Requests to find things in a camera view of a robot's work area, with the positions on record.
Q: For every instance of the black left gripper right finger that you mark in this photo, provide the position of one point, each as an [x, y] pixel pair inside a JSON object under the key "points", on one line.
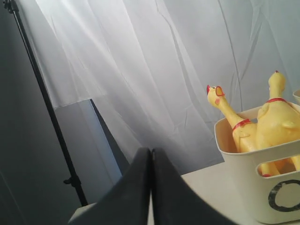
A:
{"points": [[174, 202]]}

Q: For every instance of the cream bin marked O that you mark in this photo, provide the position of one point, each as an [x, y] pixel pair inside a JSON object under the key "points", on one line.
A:
{"points": [[269, 200]]}

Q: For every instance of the white backdrop curtain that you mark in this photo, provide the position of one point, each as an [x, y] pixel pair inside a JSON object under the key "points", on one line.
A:
{"points": [[146, 64]]}

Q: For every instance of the cream bin marked X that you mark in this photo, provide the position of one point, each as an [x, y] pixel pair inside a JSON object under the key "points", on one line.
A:
{"points": [[296, 95]]}

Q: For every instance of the black light stand pole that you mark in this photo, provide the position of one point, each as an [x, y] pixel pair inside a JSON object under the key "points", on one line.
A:
{"points": [[74, 180]]}

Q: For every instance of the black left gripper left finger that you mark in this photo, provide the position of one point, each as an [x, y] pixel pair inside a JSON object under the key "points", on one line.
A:
{"points": [[127, 203]]}

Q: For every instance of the yellow rubber chicken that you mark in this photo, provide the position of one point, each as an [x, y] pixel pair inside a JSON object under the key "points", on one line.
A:
{"points": [[243, 130], [278, 121]]}

